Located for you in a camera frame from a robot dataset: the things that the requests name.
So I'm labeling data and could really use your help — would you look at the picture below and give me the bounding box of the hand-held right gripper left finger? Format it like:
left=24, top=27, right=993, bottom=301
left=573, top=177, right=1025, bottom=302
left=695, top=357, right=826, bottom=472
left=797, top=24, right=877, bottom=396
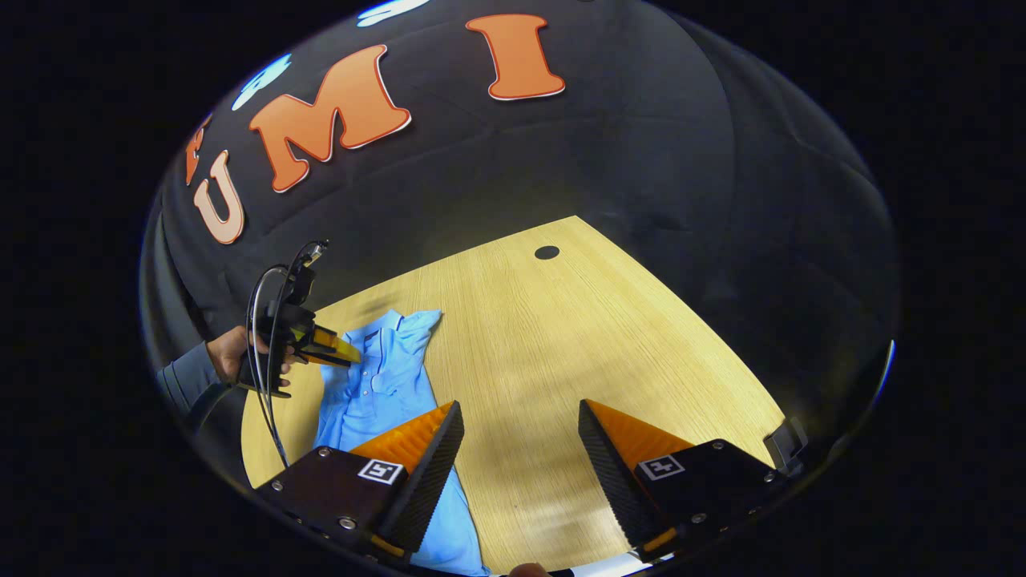
left=255, top=399, right=466, bottom=562

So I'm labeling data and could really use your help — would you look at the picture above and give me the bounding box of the light blue T-shirt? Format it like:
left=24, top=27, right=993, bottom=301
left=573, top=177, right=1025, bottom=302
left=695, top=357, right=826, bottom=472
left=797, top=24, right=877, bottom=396
left=314, top=309, right=491, bottom=577

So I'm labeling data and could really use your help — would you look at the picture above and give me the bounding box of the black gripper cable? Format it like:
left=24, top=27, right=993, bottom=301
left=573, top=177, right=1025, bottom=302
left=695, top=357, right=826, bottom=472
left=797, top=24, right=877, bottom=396
left=244, top=240, right=331, bottom=470

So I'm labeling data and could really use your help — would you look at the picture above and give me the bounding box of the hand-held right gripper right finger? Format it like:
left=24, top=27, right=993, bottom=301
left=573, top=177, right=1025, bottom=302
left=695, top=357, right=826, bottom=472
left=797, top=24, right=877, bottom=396
left=577, top=398, right=792, bottom=564

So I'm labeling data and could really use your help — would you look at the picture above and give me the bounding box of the dark table clamp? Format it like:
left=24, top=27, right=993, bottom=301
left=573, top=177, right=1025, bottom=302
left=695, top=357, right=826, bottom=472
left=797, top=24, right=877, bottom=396
left=764, top=417, right=809, bottom=475

